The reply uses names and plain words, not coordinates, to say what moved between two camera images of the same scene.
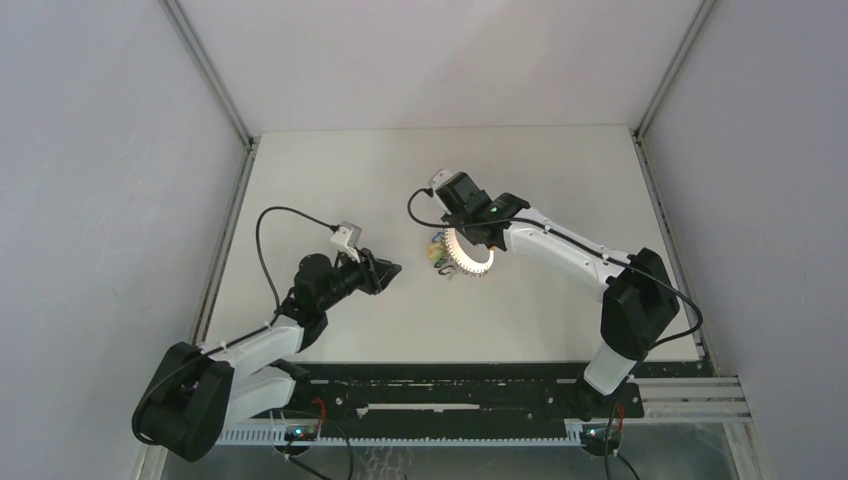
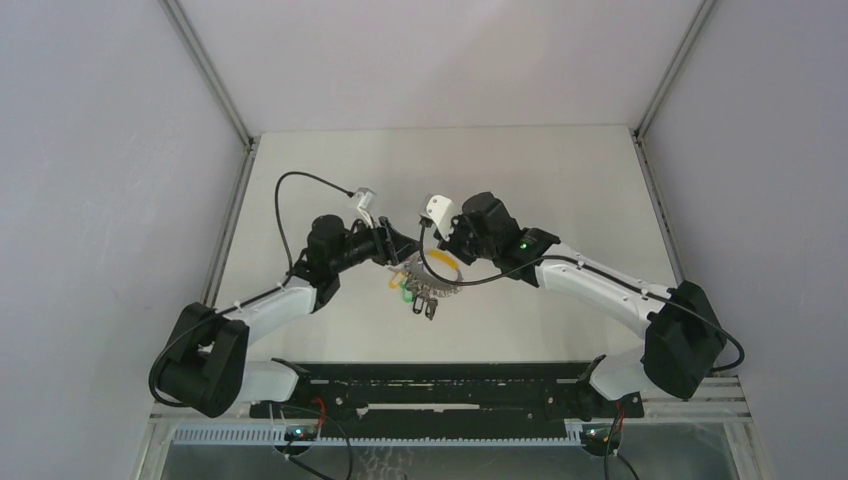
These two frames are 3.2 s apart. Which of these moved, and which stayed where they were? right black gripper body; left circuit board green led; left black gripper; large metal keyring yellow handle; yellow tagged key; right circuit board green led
Moved: yellow tagged key; left black gripper; right black gripper body; large metal keyring yellow handle
Stayed: left circuit board green led; right circuit board green led
